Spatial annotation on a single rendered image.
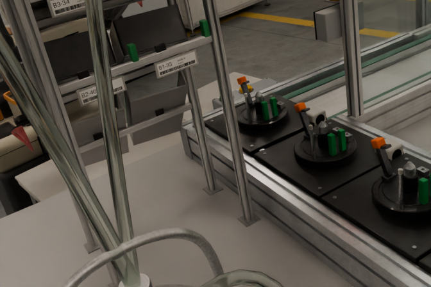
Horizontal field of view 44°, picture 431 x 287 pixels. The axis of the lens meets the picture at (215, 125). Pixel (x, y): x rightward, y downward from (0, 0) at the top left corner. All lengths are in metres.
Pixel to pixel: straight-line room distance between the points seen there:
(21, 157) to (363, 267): 1.50
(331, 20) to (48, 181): 0.92
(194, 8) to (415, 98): 4.27
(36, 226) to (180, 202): 0.37
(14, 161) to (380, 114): 1.36
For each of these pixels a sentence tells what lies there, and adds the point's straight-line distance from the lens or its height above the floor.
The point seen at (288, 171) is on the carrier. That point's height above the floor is 0.97.
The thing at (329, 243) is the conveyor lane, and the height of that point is 0.93.
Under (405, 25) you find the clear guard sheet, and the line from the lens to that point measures 1.47.
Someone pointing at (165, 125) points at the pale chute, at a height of 1.04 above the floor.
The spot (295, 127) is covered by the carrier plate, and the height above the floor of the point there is 0.97.
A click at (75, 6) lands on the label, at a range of 0.92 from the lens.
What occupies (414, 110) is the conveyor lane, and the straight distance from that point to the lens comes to 1.57.
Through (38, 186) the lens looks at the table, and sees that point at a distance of 1.64.
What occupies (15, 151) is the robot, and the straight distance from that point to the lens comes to 2.16.
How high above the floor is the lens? 1.61
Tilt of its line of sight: 26 degrees down
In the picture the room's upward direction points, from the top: 11 degrees counter-clockwise
